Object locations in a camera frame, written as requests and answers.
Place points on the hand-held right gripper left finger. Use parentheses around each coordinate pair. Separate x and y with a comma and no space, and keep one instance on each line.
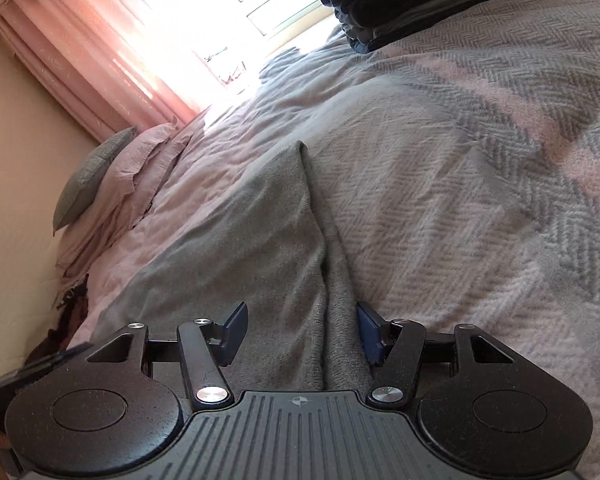
(235,325)

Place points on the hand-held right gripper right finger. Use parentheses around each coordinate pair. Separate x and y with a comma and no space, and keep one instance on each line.
(369,332)

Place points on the grey knit sweater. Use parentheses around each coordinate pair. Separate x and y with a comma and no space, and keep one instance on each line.
(260,270)

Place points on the pink textured bedspread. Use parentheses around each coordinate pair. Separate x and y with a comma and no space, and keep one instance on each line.
(190,195)

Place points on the pink pillow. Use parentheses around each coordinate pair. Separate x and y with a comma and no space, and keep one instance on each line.
(125,195)

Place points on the grey herringbone blanket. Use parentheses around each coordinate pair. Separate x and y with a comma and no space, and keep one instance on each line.
(455,170)

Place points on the grey pillow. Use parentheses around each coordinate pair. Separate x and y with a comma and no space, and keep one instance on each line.
(92,180)

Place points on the dark blue jeans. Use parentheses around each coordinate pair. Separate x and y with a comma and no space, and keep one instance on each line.
(365,46)

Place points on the window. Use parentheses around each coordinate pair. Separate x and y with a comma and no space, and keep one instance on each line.
(220,5)

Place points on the pink curtain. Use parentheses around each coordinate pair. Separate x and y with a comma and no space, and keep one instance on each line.
(80,40)

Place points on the grey folded garment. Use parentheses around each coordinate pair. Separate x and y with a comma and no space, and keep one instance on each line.
(430,10)

